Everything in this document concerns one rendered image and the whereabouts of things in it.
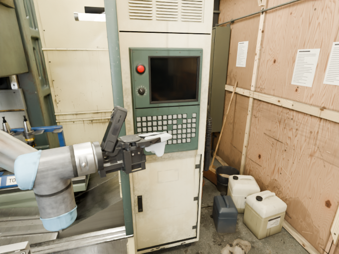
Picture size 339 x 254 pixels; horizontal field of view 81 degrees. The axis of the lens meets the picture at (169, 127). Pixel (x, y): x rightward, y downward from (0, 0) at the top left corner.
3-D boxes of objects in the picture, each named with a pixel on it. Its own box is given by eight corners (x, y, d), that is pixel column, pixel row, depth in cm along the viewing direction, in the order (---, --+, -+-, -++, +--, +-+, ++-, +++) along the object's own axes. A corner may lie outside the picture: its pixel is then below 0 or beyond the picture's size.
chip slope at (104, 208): (125, 228, 129) (122, 194, 121) (-1, 253, 113) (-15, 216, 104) (121, 162, 211) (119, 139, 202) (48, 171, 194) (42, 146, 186)
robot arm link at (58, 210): (76, 199, 57) (69, 165, 54) (80, 227, 48) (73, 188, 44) (44, 208, 54) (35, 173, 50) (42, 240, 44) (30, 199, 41)
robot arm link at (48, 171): (24, 182, 46) (15, 148, 44) (76, 170, 51) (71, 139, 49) (20, 202, 40) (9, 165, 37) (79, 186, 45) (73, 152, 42)
